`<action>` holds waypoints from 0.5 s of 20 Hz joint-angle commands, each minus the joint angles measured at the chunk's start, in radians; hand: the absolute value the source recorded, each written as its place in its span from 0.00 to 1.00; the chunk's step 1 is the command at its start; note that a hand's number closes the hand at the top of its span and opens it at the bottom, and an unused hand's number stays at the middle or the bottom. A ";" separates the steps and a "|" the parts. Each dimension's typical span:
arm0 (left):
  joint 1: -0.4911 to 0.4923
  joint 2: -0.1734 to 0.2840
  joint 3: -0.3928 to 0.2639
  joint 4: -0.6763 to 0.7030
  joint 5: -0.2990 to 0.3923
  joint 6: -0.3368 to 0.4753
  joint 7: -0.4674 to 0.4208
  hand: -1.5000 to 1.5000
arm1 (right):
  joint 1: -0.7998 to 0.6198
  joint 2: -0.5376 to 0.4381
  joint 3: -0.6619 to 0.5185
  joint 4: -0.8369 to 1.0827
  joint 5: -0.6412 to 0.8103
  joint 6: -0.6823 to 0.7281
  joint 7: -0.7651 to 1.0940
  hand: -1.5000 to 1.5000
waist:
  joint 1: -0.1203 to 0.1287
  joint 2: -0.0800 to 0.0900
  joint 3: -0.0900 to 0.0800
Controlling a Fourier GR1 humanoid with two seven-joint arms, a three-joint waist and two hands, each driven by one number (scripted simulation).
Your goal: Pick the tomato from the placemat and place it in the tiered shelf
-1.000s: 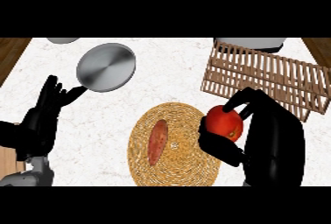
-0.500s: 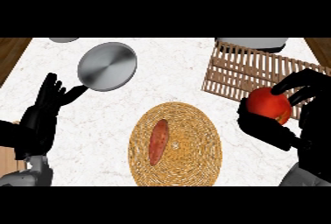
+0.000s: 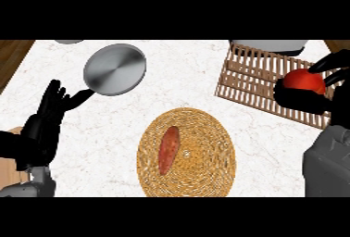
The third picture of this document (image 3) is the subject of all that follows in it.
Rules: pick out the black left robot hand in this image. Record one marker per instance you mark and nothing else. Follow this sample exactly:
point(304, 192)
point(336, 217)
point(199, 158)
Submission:
point(43, 123)

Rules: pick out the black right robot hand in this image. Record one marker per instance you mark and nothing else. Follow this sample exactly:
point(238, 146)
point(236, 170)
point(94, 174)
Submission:
point(304, 100)

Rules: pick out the red tomato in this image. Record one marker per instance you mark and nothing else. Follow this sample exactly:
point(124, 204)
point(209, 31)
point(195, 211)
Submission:
point(304, 80)

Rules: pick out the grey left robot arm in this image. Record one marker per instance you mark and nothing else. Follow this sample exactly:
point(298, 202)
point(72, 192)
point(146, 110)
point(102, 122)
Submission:
point(31, 185)

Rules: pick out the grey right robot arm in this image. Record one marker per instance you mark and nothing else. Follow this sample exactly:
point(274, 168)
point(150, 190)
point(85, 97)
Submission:
point(328, 163)

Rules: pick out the brown wooden tiered shelf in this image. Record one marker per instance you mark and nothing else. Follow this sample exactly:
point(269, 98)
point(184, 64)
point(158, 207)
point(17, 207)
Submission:
point(261, 83)

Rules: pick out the round woven wicker placemat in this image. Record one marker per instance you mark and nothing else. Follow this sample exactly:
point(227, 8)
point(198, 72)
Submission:
point(186, 152)

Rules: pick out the round grey metal plate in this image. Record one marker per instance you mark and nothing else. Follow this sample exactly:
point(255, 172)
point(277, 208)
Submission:
point(113, 69)

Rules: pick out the grey round object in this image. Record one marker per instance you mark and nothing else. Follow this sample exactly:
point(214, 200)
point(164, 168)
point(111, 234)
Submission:
point(68, 41)

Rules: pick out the orange sweet potato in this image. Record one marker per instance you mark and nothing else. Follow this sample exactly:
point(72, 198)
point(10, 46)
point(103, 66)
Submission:
point(168, 149)

